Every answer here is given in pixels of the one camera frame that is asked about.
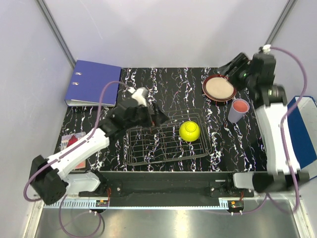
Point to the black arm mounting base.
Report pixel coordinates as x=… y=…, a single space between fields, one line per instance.
x=163 y=190

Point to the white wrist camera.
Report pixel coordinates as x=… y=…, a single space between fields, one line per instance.
x=140 y=95
x=265 y=49

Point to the wire dish rack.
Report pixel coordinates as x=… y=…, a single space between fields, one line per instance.
x=151 y=145

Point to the pink plastic cup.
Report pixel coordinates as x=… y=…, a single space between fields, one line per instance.
x=240 y=106

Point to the yellow-green bowl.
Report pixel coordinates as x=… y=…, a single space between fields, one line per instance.
x=189 y=131

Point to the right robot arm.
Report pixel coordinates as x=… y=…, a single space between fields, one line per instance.
x=269 y=101

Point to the blue ring binder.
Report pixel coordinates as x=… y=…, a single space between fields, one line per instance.
x=87 y=82

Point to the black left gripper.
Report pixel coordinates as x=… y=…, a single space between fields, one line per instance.
x=159 y=117

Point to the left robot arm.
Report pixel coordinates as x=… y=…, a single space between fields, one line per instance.
x=51 y=177

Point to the red oval baking dish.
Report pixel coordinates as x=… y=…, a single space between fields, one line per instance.
x=216 y=80

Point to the blue storage box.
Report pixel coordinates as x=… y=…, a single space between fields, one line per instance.
x=302 y=123

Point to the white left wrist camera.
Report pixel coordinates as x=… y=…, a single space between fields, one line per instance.
x=140 y=95

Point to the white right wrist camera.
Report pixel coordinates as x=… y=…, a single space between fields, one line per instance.
x=265 y=49

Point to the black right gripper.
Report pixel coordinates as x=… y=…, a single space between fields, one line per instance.
x=240 y=61

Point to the cream and pink plate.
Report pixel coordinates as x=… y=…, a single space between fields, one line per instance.
x=219 y=94

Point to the lavender plastic cup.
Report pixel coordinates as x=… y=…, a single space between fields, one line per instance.
x=234 y=116

